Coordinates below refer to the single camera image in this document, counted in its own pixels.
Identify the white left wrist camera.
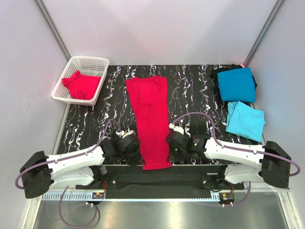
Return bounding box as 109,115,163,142
119,130,136,138

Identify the red t shirt in basket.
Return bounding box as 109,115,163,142
61,70,101,100

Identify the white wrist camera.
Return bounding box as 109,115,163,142
119,130,136,138
169,123,184,135

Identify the aluminium frame rail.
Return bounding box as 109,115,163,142
42,173,290,193

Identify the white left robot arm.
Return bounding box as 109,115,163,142
15,131,142,199

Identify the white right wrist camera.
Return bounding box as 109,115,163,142
169,123,184,135

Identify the white plastic basket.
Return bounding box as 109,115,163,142
52,55,110,106

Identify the left aluminium corner post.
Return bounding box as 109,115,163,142
34,0,71,61

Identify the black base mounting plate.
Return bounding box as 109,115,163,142
76,165,244,199

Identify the folded light blue t shirt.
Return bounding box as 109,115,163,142
226,101,265,143

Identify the red t shirt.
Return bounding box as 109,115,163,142
125,76,172,170
61,70,101,100

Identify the aluminium corner post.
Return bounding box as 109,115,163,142
34,0,71,61
244,0,286,66

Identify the folded teal t shirt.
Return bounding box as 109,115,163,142
217,67,257,103

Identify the right aluminium corner post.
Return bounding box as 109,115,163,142
244,0,286,66

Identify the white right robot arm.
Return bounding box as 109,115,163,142
165,130,291,189

